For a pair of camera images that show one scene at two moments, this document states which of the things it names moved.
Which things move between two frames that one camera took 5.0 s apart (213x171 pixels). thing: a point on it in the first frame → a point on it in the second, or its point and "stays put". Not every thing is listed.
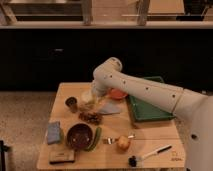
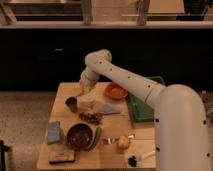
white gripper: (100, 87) → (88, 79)
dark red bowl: (79, 136) stays put
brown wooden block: (61, 156) stays put
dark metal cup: (71, 102) stays put
